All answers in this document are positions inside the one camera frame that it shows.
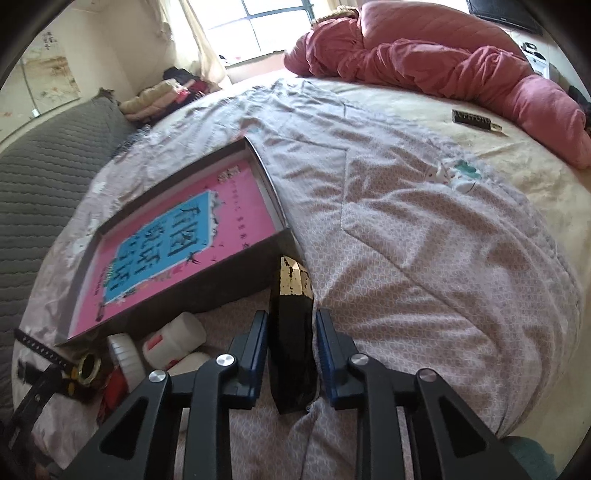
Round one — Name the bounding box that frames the black yellow digital wristwatch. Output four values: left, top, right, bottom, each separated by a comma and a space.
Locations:
5, 329, 101, 451

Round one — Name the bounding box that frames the white earbuds case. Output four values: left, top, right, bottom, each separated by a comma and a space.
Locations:
167, 351, 211, 376

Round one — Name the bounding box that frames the pink patterned bed sheet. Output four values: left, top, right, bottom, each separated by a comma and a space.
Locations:
11, 75, 584, 480

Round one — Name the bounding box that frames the white ribbed plastic lid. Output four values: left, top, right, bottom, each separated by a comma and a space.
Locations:
107, 333, 146, 392

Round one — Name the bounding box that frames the cream window curtain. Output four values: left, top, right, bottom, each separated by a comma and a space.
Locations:
144, 0, 231, 90

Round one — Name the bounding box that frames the grey shallow cardboard tray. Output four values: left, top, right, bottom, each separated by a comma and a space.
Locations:
55, 138, 303, 346

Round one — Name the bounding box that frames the floral wall poster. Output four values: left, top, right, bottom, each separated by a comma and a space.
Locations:
20, 30, 80, 115

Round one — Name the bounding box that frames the pink quilted duvet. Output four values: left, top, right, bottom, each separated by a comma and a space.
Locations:
283, 1, 590, 169

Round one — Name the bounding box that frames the red black lighter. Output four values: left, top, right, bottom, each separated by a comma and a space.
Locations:
96, 366, 129, 426

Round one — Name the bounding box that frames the black gold rectangular box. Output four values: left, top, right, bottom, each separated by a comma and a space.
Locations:
267, 256, 318, 415

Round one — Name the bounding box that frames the grey quilted headboard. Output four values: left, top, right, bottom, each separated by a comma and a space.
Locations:
1, 96, 134, 420

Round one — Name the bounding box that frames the black flat screen television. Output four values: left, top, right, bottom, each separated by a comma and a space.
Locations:
467, 0, 543, 36

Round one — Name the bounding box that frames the stack of folded clothes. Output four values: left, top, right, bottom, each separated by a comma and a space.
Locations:
119, 67, 219, 125

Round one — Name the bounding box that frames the brass threaded pipe fitting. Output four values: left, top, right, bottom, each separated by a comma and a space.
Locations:
73, 353, 102, 387

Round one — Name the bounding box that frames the small white pill bottle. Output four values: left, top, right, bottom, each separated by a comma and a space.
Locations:
142, 312, 206, 370

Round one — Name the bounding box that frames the window with teal frame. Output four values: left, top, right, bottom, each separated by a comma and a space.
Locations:
189, 0, 322, 65

